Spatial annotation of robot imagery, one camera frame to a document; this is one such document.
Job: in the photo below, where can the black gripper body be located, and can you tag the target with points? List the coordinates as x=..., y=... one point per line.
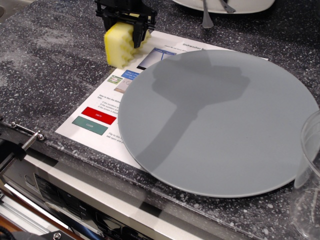
x=127, y=11

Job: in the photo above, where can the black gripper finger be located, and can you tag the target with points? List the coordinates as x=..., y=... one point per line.
x=109, y=19
x=139, y=33

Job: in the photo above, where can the yellow sponge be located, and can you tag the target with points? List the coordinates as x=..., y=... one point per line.
x=119, y=44

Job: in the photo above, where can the grey round plate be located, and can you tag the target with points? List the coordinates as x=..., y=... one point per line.
x=263, y=152

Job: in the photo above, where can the white dish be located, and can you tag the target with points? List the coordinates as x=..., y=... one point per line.
x=241, y=6

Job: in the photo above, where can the laminated dishwasher instruction sheet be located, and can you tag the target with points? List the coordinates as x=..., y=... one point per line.
x=100, y=110

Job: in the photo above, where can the metal clamp screw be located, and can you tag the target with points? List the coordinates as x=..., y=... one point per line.
x=33, y=137

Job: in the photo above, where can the stainless steel dishwasher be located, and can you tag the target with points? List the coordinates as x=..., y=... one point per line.
x=97, y=203

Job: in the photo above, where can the clear plastic cup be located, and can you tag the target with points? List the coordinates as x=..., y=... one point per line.
x=305, y=199

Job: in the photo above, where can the metal spoon handle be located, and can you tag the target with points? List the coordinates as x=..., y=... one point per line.
x=207, y=22

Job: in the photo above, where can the metal utensil handle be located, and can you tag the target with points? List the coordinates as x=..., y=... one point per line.
x=227, y=7

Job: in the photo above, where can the black clamp bracket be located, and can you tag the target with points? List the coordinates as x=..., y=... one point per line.
x=8, y=148

